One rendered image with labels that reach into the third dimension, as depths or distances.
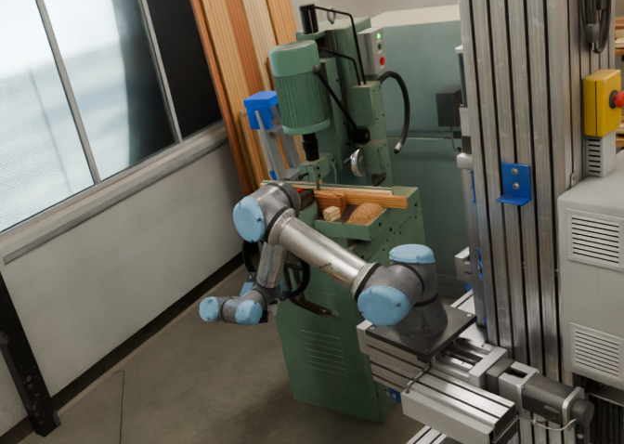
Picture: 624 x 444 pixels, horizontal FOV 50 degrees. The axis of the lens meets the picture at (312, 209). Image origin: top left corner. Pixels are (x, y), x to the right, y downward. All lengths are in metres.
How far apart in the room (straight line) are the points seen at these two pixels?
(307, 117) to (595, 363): 1.27
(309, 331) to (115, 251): 1.23
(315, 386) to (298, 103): 1.22
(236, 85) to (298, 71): 1.57
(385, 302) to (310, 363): 1.23
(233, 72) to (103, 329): 1.57
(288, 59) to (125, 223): 1.53
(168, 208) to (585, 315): 2.57
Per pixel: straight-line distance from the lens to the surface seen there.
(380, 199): 2.46
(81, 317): 3.46
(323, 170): 2.56
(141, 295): 3.70
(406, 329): 1.86
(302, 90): 2.40
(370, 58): 2.62
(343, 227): 2.39
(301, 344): 2.82
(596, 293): 1.66
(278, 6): 4.35
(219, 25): 3.89
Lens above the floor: 1.87
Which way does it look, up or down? 22 degrees down
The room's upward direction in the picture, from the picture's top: 11 degrees counter-clockwise
